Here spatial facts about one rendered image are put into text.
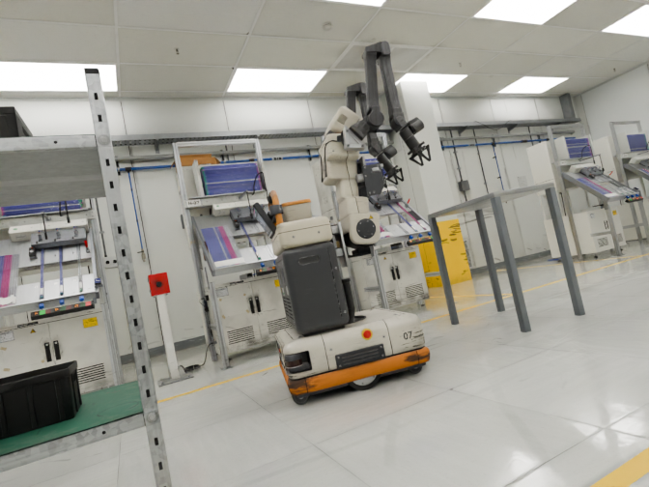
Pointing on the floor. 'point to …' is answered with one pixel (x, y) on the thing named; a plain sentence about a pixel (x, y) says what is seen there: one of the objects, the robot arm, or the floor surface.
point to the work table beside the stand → (507, 248)
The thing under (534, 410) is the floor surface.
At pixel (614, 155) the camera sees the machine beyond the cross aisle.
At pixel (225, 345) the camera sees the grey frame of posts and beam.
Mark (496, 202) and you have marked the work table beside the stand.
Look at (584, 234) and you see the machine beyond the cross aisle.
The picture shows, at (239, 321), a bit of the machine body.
